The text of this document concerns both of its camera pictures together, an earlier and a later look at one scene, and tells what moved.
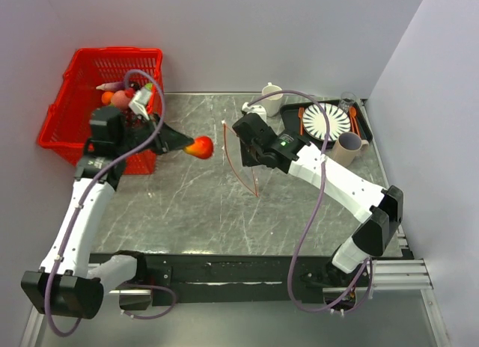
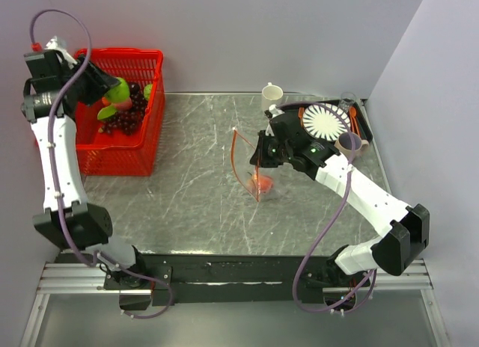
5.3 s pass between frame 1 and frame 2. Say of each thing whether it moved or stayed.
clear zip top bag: moved
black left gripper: moved
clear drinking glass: stayed
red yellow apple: moved
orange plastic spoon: stayed
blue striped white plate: stayed
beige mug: stayed
